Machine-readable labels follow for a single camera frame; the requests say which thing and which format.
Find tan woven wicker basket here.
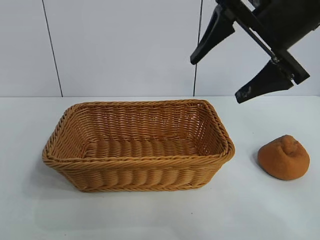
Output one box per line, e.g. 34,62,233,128
41,99,237,193

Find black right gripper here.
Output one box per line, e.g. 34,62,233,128
189,0,320,105

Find brown bread roll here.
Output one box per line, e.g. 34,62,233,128
257,134,311,180

